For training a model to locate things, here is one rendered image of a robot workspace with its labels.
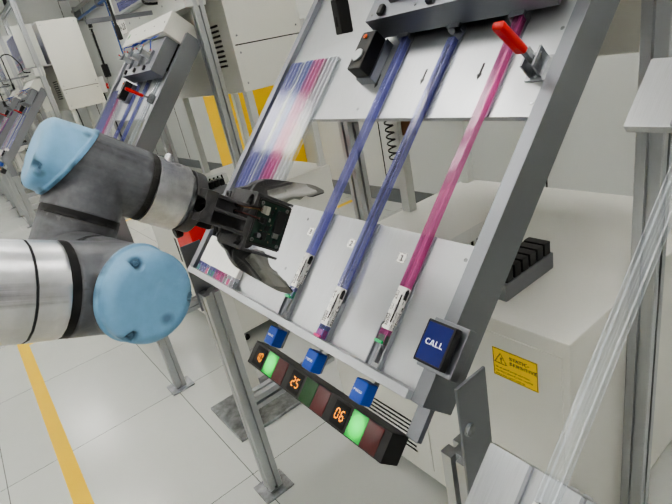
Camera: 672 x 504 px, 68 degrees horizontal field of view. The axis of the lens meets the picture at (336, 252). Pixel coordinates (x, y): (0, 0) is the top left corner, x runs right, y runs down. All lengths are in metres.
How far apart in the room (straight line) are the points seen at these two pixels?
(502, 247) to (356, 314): 0.22
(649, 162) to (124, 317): 0.79
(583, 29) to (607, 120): 1.83
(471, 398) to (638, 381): 0.58
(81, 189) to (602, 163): 2.35
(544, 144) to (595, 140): 1.93
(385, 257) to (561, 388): 0.38
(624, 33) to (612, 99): 1.51
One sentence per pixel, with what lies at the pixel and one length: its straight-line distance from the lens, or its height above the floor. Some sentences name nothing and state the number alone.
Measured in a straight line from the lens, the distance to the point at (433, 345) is 0.57.
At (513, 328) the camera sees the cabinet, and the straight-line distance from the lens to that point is 0.91.
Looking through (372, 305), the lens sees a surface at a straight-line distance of 0.70.
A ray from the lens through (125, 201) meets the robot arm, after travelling 0.54.
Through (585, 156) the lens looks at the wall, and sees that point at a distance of 2.64.
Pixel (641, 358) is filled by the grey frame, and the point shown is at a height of 0.49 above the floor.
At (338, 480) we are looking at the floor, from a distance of 1.53.
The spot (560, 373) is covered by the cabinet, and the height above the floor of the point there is 0.56.
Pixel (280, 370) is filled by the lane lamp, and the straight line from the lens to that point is 0.82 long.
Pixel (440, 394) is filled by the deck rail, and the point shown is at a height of 0.72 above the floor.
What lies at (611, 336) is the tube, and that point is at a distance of 0.43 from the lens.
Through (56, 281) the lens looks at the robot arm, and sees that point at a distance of 0.39.
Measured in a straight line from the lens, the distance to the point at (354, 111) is 0.94.
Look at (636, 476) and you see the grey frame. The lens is 1.27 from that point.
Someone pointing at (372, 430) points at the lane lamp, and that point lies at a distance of 0.67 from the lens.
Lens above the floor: 1.12
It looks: 23 degrees down
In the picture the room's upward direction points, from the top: 12 degrees counter-clockwise
